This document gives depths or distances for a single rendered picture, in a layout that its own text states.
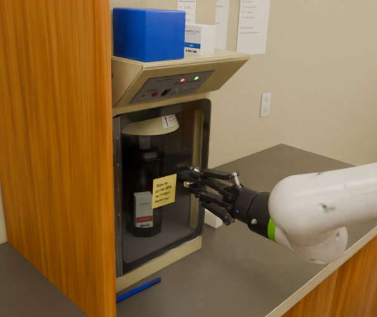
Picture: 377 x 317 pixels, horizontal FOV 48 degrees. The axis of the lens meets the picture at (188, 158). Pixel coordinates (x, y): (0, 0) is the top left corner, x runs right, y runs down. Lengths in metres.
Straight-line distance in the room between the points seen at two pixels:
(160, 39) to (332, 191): 0.40
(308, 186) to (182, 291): 0.51
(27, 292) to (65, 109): 0.49
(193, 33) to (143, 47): 0.17
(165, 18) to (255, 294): 0.69
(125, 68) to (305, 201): 0.40
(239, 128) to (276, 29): 0.48
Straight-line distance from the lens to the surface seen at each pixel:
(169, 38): 0.83
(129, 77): 0.81
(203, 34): 0.92
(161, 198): 1.05
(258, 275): 1.19
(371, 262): 1.78
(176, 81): 0.89
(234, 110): 1.92
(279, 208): 0.72
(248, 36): 1.91
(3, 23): 1.06
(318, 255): 0.83
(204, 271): 1.18
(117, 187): 0.95
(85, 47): 0.77
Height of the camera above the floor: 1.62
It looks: 21 degrees down
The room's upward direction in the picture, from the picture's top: 3 degrees clockwise
